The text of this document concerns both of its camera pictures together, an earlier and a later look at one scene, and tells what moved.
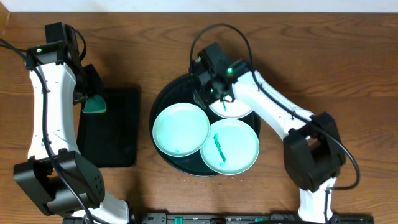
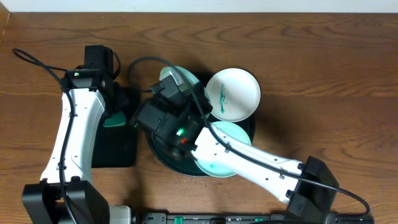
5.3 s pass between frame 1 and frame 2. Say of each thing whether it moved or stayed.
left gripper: moved
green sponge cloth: moved
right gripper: moved
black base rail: stayed
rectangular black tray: stayed
